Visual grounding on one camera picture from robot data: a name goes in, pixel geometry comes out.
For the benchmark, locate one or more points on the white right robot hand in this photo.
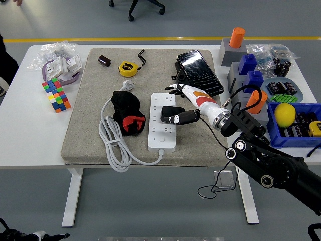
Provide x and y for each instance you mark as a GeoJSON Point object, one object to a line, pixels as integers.
{"type": "Point", "coordinates": [200, 100]}

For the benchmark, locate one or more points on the person's left hand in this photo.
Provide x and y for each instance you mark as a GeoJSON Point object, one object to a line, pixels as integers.
{"type": "Point", "coordinates": [18, 2]}

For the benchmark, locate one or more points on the black-white left robot hand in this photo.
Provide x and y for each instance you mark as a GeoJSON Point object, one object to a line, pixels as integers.
{"type": "Point", "coordinates": [54, 236]}

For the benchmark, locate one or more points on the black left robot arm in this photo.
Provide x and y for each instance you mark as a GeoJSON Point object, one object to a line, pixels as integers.
{"type": "Point", "coordinates": [12, 236]}

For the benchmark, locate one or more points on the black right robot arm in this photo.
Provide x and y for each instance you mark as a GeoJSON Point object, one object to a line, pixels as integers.
{"type": "Point", "coordinates": [276, 165]}

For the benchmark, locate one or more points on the black smartphone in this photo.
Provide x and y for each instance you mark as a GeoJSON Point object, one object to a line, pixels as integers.
{"type": "Point", "coordinates": [198, 70]}

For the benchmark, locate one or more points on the black plastic phone holder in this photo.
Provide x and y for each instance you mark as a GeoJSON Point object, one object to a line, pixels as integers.
{"type": "Point", "coordinates": [180, 76]}

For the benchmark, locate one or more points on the slim black stick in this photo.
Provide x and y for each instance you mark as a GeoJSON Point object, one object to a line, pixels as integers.
{"type": "Point", "coordinates": [232, 86]}

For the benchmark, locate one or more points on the white table leg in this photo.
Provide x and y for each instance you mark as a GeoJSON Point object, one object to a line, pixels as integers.
{"type": "Point", "coordinates": [248, 198]}
{"type": "Point", "coordinates": [71, 200]}

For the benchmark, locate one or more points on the grey stepped block base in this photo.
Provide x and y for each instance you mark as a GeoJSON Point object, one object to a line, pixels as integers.
{"type": "Point", "coordinates": [234, 72]}

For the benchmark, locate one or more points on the small grey block base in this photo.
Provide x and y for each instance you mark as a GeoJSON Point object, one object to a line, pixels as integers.
{"type": "Point", "coordinates": [229, 56]}

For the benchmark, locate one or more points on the blue plastic block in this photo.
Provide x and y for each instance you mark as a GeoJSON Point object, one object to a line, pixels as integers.
{"type": "Point", "coordinates": [253, 81]}
{"type": "Point", "coordinates": [247, 64]}

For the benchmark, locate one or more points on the clear plastic bag white parts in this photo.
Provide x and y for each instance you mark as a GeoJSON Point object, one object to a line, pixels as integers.
{"type": "Point", "coordinates": [54, 49]}

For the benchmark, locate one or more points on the orange cylinder peg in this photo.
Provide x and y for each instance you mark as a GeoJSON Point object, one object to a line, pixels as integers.
{"type": "Point", "coordinates": [237, 37]}
{"type": "Point", "coordinates": [259, 96]}

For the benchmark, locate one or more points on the large black capacitor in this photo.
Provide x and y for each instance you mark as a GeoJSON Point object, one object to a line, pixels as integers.
{"type": "Point", "coordinates": [272, 88]}
{"type": "Point", "coordinates": [281, 86]}
{"type": "Point", "coordinates": [292, 88]}

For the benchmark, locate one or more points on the clear bag of blue parts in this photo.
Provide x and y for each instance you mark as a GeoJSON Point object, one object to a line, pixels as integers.
{"type": "Point", "coordinates": [260, 59]}

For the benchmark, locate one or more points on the black cloth pouch red trim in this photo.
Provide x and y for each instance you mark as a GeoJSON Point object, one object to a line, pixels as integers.
{"type": "Point", "coordinates": [125, 105]}

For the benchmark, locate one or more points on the green plastic connectors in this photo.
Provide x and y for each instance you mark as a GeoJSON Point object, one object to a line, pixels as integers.
{"type": "Point", "coordinates": [284, 98]}

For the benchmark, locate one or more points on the silver floor outlet plate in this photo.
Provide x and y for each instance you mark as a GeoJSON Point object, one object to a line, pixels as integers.
{"type": "Point", "coordinates": [225, 180]}

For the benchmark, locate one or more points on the blue plastic bin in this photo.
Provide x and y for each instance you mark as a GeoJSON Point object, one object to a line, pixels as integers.
{"type": "Point", "coordinates": [276, 139]}

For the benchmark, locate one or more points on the yellow lemon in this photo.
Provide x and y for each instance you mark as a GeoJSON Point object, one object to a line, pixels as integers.
{"type": "Point", "coordinates": [284, 115]}

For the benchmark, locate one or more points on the small black capacitors heap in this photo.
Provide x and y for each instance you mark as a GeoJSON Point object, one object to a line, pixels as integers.
{"type": "Point", "coordinates": [282, 67]}

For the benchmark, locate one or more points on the clear bag of grey parts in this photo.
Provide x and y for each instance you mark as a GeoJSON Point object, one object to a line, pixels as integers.
{"type": "Point", "coordinates": [283, 51]}

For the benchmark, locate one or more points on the blue-grey plate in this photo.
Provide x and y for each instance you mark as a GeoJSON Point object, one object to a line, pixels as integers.
{"type": "Point", "coordinates": [299, 94]}

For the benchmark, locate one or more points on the multicolour puzzle cube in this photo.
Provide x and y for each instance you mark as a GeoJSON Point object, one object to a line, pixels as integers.
{"type": "Point", "coordinates": [56, 95]}

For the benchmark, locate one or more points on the dark brown cylindrical capacitor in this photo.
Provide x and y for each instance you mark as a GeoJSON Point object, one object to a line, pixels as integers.
{"type": "Point", "coordinates": [104, 61]}

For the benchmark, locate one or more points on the grey-brown fabric mat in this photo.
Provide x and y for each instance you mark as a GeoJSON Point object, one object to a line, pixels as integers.
{"type": "Point", "coordinates": [95, 100]}

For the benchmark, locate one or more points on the black office chair base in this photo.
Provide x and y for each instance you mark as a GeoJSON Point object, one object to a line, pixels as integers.
{"type": "Point", "coordinates": [134, 6]}

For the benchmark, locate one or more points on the small yellow tape measure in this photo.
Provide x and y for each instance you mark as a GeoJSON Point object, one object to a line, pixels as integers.
{"type": "Point", "coordinates": [315, 128]}

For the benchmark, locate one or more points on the white wall socket panel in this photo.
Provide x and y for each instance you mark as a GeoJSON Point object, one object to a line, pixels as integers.
{"type": "Point", "coordinates": [74, 62]}
{"type": "Point", "coordinates": [55, 67]}

